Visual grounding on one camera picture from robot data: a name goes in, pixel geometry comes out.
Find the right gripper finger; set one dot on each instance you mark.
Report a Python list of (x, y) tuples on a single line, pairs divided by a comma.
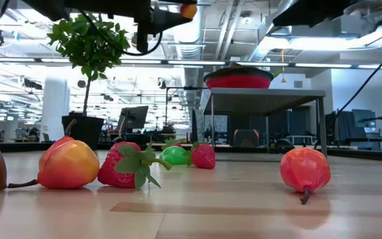
[(297, 8), (313, 16)]

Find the orange red peach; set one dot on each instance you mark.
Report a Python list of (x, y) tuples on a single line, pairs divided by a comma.
[(188, 11)]

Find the orange yellow pear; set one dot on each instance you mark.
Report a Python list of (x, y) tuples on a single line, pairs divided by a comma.
[(71, 166)]

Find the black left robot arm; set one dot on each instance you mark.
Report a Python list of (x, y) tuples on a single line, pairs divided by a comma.
[(78, 5)]

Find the green fruit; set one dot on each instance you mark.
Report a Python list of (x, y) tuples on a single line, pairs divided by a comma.
[(174, 156)]

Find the white ceiling sensor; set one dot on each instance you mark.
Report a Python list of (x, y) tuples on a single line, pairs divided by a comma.
[(245, 19)]

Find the green plant in black pot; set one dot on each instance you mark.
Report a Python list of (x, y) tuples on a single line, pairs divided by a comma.
[(88, 43)]

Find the long ceiling light strip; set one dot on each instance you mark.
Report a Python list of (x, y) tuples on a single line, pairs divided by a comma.
[(244, 63)]

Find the red collapsible bowl grey rim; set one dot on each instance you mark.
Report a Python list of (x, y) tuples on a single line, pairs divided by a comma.
[(237, 81)]

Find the dark computer monitor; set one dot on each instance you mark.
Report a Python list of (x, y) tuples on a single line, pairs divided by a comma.
[(136, 116), (363, 117)]

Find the white building column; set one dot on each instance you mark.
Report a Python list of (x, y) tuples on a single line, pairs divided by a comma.
[(55, 106)]

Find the black dome object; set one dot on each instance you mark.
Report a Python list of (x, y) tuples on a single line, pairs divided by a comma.
[(283, 143)]

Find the dark chair orange trim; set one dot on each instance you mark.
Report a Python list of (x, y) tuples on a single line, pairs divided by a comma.
[(245, 137)]

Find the large leafy strawberry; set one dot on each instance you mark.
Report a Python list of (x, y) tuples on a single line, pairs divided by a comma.
[(116, 169)]

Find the silver ventilation duct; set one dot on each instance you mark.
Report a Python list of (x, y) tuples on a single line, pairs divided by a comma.
[(279, 33), (187, 36)]

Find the black metal rack frame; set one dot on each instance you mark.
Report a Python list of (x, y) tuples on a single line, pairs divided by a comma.
[(187, 88)]

